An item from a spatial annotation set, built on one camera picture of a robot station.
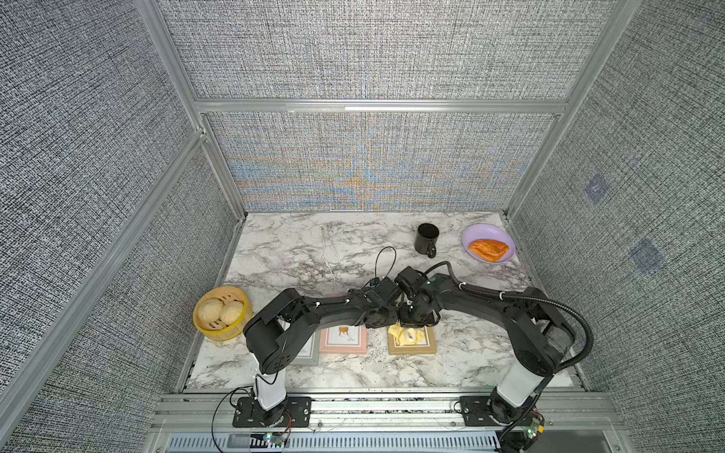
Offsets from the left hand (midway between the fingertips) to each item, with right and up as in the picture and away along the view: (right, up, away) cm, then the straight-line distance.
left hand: (400, 319), depth 89 cm
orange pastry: (+35, +21, +14) cm, 43 cm away
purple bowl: (+39, +28, +25) cm, 54 cm away
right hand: (0, 0, -1) cm, 1 cm away
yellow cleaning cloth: (+1, -3, -6) cm, 7 cm away
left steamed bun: (-59, +3, -3) cm, 59 cm away
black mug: (+11, +25, +13) cm, 30 cm away
